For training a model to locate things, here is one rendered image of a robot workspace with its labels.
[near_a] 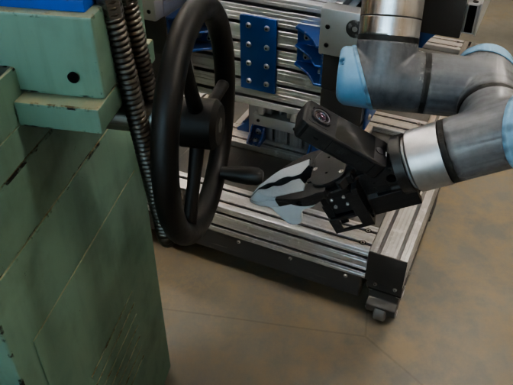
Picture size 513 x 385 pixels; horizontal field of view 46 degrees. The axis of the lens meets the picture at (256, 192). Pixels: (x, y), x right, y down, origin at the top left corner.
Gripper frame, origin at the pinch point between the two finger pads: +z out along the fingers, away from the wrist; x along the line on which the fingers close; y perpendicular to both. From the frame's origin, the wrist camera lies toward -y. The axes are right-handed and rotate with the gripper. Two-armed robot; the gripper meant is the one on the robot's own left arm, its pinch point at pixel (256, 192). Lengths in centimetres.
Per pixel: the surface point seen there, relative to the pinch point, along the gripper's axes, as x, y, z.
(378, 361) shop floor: 25, 74, 14
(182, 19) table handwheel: -4.3, -25.6, -7.0
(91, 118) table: -10.5, -22.2, 4.9
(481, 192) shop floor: 96, 92, -9
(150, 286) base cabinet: 11.4, 21.9, 39.3
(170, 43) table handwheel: -7.5, -24.9, -6.2
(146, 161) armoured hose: -4.9, -12.3, 7.3
